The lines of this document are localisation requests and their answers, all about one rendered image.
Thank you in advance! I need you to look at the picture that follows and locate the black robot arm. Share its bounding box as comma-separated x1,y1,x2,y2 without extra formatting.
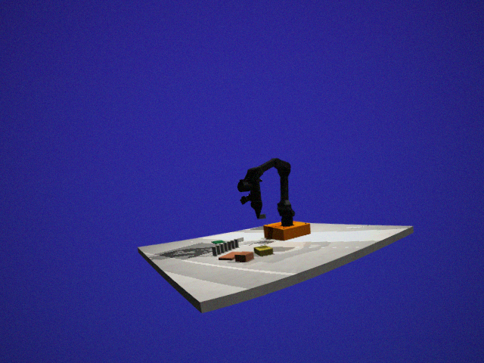
237,158,295,227

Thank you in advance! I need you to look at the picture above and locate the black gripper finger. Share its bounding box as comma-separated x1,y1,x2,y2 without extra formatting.
252,206,262,219

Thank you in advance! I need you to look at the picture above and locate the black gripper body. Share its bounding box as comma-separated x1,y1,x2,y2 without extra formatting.
250,190,262,207

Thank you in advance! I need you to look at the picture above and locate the yellow rectangular block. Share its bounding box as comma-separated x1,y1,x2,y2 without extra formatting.
254,246,274,256

